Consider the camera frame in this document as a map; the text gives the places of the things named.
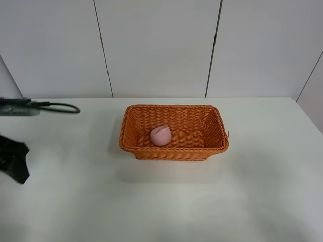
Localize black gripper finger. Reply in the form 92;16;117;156
0;136;30;184

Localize pink peach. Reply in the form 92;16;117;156
150;126;172;146

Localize orange wicker basket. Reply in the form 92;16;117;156
119;104;229;161

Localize grey camera box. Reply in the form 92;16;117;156
1;98;40;116

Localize black cable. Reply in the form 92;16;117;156
0;97;81;114

